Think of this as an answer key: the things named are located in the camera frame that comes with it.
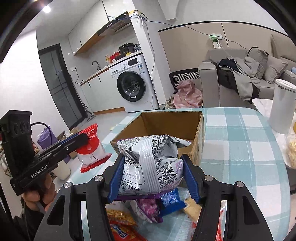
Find red white snack bag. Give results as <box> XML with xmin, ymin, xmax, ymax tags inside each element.
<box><xmin>75</xmin><ymin>123</ymin><xmax>112</xmax><ymax>173</ymax></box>

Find pink cloth bundle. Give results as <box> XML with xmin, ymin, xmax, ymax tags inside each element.
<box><xmin>173</xmin><ymin>80</ymin><xmax>203</xmax><ymax>109</ymax></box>

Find black range hood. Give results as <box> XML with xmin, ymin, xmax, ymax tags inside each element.
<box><xmin>97</xmin><ymin>12</ymin><xmax>131</xmax><ymax>37</ymax></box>

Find black patterned chair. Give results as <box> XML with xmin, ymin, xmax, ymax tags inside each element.
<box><xmin>169</xmin><ymin>68</ymin><xmax>200</xmax><ymax>91</ymax></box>

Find white cylindrical kettle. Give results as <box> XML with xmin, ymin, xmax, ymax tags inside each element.
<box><xmin>268</xmin><ymin>79</ymin><xmax>295</xmax><ymax>134</ymax></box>

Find teal plaid tablecloth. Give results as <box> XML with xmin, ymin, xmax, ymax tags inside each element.
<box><xmin>69</xmin><ymin>108</ymin><xmax>290</xmax><ymax>240</ymax></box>

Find clear bag of chips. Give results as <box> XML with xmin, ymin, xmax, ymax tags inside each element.
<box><xmin>285</xmin><ymin>134</ymin><xmax>296</xmax><ymax>169</ymax></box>

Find white kitchen counter cabinets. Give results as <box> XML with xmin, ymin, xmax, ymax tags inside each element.
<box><xmin>81</xmin><ymin>51</ymin><xmax>142</xmax><ymax>114</ymax></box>

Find brown cardboard box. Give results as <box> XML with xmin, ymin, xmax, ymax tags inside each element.
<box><xmin>110</xmin><ymin>111</ymin><xmax>205</xmax><ymax>166</ymax></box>

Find grey sofa cushion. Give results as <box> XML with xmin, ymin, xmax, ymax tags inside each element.
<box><xmin>263</xmin><ymin>55</ymin><xmax>288</xmax><ymax>84</ymax></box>

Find orange red snack bag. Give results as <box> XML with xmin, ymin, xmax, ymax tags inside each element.
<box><xmin>105</xmin><ymin>201</ymin><xmax>146</xmax><ymax>241</ymax></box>

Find dark glass door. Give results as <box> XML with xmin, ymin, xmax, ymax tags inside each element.
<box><xmin>38</xmin><ymin>44</ymin><xmax>87</xmax><ymax>130</ymax></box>

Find blue cookie packet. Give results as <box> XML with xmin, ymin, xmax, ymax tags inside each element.
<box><xmin>159</xmin><ymin>188</ymin><xmax>186</xmax><ymax>217</ymax></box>

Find purple grape candy bag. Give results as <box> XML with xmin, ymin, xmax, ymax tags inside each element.
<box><xmin>130</xmin><ymin>199</ymin><xmax>163</xmax><ymax>223</ymax></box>

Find pile of grey clothes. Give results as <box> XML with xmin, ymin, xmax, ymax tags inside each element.
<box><xmin>217</xmin><ymin>57</ymin><xmax>260</xmax><ymax>102</ymax></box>

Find white front-load washing machine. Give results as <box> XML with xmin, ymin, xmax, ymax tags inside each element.
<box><xmin>109</xmin><ymin>53</ymin><xmax>159</xmax><ymax>113</ymax></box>

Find black cable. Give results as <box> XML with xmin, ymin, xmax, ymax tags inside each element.
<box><xmin>30</xmin><ymin>121</ymin><xmax>53</xmax><ymax>143</ymax></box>

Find grey fabric sofa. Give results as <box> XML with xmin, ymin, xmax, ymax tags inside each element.
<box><xmin>198</xmin><ymin>34</ymin><xmax>295</xmax><ymax>108</ymax></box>

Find person's left hand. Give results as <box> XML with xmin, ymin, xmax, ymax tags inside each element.
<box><xmin>22</xmin><ymin>173</ymin><xmax>57</xmax><ymax>211</ymax></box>

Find silver grey snack bag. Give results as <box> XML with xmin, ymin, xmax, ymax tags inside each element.
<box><xmin>117</xmin><ymin>135</ymin><xmax>191</xmax><ymax>196</ymax></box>

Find purple plastic bag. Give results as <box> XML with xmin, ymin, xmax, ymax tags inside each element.
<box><xmin>37</xmin><ymin>128</ymin><xmax>58</xmax><ymax>150</ymax></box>

